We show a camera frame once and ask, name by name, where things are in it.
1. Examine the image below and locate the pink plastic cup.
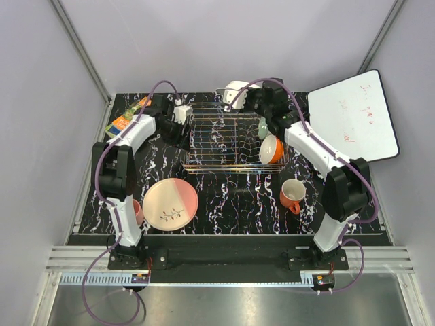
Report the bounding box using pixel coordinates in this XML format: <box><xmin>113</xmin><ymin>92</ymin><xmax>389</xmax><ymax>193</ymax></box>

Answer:
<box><xmin>133</xmin><ymin>199</ymin><xmax>144</xmax><ymax>226</ymax></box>

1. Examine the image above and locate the wire dish rack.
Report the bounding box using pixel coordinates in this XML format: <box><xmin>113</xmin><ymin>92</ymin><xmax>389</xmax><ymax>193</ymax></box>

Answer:
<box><xmin>181</xmin><ymin>102</ymin><xmax>290</xmax><ymax>174</ymax></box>

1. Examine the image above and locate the aluminium rail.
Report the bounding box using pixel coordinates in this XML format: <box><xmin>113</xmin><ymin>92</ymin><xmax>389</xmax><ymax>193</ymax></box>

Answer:
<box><xmin>46</xmin><ymin>246</ymin><xmax>414</xmax><ymax>287</ymax></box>

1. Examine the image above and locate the purple cable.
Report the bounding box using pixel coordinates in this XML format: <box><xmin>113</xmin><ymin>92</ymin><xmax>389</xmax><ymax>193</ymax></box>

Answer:
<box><xmin>226</xmin><ymin>77</ymin><xmax>381</xmax><ymax>295</ymax></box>
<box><xmin>81</xmin><ymin>79</ymin><xmax>181</xmax><ymax>325</ymax></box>

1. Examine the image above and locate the orange mug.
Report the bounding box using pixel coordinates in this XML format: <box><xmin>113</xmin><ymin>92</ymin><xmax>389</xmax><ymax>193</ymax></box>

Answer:
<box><xmin>279</xmin><ymin>179</ymin><xmax>306</xmax><ymax>215</ymax></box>

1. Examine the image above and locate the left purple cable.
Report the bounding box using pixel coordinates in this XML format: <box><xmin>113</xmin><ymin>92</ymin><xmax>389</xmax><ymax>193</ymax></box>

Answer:
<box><xmin>81</xmin><ymin>79</ymin><xmax>181</xmax><ymax>325</ymax></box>

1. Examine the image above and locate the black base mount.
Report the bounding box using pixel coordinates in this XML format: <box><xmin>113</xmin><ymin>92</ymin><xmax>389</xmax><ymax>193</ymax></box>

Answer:
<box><xmin>67</xmin><ymin>234</ymin><xmax>395</xmax><ymax>285</ymax></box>

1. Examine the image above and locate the orange book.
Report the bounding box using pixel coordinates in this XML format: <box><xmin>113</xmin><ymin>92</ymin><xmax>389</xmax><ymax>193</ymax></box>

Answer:
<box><xmin>105</xmin><ymin>96</ymin><xmax>147</xmax><ymax>138</ymax></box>

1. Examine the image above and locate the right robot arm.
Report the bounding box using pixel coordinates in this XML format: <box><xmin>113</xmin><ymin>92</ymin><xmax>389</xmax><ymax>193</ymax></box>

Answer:
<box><xmin>229</xmin><ymin>78</ymin><xmax>376</xmax><ymax>270</ymax></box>

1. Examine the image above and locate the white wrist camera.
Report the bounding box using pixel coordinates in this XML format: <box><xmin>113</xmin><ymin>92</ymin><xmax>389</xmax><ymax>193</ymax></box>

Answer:
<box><xmin>172</xmin><ymin>98</ymin><xmax>193</xmax><ymax>125</ymax></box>
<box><xmin>216</xmin><ymin>81</ymin><xmax>248</xmax><ymax>112</ymax></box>

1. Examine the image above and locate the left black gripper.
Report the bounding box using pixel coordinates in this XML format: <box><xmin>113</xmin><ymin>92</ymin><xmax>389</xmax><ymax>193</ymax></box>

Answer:
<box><xmin>156</xmin><ymin>117</ymin><xmax>192</xmax><ymax>151</ymax></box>

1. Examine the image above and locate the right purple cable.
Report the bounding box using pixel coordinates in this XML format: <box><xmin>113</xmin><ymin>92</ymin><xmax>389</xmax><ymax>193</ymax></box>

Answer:
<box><xmin>226</xmin><ymin>77</ymin><xmax>381</xmax><ymax>295</ymax></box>

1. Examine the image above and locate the pink beige plate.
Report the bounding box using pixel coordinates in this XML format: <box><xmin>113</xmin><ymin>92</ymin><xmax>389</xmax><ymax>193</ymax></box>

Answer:
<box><xmin>142</xmin><ymin>178</ymin><xmax>198</xmax><ymax>232</ymax></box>

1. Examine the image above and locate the white board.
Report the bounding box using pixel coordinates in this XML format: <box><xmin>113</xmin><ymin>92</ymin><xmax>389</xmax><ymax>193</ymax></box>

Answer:
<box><xmin>307</xmin><ymin>69</ymin><xmax>400</xmax><ymax>162</ymax></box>

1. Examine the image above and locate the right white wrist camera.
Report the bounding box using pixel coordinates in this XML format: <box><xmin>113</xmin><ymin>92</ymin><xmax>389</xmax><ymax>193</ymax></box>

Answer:
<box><xmin>216</xmin><ymin>81</ymin><xmax>248</xmax><ymax>112</ymax></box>

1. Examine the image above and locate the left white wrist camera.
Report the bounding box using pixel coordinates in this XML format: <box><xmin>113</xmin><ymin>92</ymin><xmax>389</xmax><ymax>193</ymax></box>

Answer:
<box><xmin>172</xmin><ymin>98</ymin><xmax>193</xmax><ymax>125</ymax></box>

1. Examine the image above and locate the white orange bowl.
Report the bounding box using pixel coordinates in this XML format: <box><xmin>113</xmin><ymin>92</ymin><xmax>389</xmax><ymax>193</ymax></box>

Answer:
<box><xmin>259</xmin><ymin>134</ymin><xmax>283</xmax><ymax>164</ymax></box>

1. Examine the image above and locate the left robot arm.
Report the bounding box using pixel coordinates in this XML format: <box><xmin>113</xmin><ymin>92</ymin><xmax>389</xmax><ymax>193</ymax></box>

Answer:
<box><xmin>92</xmin><ymin>94</ymin><xmax>193</xmax><ymax>269</ymax></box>

